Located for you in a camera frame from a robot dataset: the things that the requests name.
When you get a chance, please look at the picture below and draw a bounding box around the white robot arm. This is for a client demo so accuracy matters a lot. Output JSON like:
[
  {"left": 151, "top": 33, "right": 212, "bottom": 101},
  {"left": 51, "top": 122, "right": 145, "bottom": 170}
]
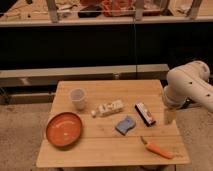
[{"left": 162, "top": 61, "right": 213, "bottom": 125}]

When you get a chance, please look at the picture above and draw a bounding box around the white ceramic cup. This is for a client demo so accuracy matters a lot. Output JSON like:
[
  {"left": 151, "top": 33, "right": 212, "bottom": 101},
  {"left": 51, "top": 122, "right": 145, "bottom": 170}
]
[{"left": 69, "top": 88, "right": 86, "bottom": 110}]

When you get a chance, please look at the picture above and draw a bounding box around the black red white box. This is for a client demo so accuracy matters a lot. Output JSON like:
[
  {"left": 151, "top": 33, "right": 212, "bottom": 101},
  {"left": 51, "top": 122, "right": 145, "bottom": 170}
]
[{"left": 135, "top": 103, "right": 156, "bottom": 127}]

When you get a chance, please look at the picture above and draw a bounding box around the blue sponge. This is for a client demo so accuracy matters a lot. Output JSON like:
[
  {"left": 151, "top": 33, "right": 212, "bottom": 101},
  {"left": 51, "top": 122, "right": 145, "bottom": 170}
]
[{"left": 115, "top": 116, "right": 136, "bottom": 135}]

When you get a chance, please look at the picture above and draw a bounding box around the wooden table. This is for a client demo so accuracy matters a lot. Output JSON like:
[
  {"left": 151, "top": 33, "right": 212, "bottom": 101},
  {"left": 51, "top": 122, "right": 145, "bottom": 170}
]
[{"left": 36, "top": 80, "right": 190, "bottom": 168}]

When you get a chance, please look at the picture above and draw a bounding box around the orange bowl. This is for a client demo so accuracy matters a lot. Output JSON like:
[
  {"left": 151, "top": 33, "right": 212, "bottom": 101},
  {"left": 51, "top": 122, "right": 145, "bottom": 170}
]
[{"left": 45, "top": 112, "right": 82, "bottom": 148}]

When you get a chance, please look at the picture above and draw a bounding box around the red cloth on shelf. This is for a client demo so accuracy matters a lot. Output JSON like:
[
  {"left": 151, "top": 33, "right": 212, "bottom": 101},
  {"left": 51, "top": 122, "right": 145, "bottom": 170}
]
[{"left": 101, "top": 0, "right": 134, "bottom": 17}]

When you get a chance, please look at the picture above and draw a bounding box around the grey metal rail bench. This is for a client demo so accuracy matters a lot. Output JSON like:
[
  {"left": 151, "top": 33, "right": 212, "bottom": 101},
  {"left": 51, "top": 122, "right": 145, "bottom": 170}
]
[{"left": 0, "top": 64, "right": 169, "bottom": 104}]

